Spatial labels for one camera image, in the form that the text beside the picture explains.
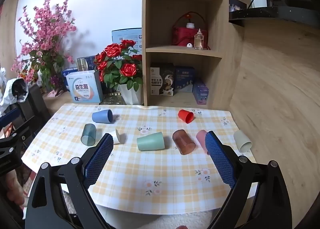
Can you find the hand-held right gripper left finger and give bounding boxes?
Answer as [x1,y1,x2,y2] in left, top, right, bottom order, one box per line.
[25,133,115,229]

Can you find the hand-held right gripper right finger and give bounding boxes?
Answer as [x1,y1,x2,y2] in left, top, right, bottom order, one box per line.
[205,131,293,229]

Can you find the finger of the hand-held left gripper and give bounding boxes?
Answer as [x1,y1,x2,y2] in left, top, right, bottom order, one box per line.
[0,116,36,150]
[0,108,22,128]

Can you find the clear teal cup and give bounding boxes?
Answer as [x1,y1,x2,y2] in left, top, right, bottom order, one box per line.
[80,123,97,147]

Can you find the pink cup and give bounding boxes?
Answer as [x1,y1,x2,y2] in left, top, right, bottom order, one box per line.
[196,130,209,155]

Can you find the pale grey-green cup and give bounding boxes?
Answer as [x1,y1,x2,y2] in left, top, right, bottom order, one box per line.
[233,130,253,153]

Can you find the white cup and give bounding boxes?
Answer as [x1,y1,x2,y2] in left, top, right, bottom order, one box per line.
[109,129,122,145]

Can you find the clear brown cup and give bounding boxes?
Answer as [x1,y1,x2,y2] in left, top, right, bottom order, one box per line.
[172,129,196,155]

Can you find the blue cup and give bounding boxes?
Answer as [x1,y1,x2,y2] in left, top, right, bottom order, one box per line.
[92,109,114,124]

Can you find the red cup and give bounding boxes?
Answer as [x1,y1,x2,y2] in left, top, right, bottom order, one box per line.
[178,109,194,123]

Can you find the mint green cup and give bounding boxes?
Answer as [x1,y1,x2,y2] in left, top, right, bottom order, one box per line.
[136,132,166,151]

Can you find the person's left hand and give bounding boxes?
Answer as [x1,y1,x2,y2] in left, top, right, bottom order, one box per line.
[3,171,26,206]

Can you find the black chair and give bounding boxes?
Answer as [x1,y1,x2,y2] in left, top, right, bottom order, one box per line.
[14,84,52,152]

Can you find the white plush toy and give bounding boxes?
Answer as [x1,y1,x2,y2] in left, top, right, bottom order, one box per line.
[0,67,29,115]

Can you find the yellow plaid tablecloth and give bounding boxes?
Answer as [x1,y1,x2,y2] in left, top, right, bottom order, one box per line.
[21,103,258,214]

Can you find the gold foil tray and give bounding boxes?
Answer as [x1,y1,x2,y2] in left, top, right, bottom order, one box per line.
[99,91,125,106]

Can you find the purple box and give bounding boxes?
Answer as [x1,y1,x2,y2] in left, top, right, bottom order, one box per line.
[192,78,210,105]

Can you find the white pleated vase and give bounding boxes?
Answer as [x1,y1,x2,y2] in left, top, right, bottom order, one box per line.
[118,83,142,106]

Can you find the white and blue box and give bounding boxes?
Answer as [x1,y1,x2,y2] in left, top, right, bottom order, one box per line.
[65,70,103,103]

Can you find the pink blossom flowers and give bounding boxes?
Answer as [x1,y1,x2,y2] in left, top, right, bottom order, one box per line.
[10,0,77,97]

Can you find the metal tumbler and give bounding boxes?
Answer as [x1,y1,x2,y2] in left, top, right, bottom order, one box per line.
[76,58,88,72]

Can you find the blue printed box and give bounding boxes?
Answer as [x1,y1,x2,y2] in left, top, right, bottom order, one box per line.
[173,66,196,93]

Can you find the red rose bouquet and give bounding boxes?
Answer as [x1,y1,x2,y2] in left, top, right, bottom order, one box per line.
[94,39,143,92]

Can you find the dark snack box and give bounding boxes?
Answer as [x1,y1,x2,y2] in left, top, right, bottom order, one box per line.
[150,63,175,96]

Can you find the glass perfume bottle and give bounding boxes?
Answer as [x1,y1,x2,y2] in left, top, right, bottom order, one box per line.
[194,29,204,50]

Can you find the large light blue box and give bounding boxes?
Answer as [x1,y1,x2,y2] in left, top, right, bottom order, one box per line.
[111,28,143,51]

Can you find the wooden shelf unit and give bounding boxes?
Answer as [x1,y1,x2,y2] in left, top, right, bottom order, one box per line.
[141,0,245,109]

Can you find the dark picture card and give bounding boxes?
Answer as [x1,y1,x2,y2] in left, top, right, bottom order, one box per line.
[229,0,249,12]

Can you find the black speckled counter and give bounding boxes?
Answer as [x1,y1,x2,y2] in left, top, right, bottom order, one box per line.
[228,6,320,28]

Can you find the red basket with handle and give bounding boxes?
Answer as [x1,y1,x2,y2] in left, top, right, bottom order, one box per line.
[171,12,208,47]

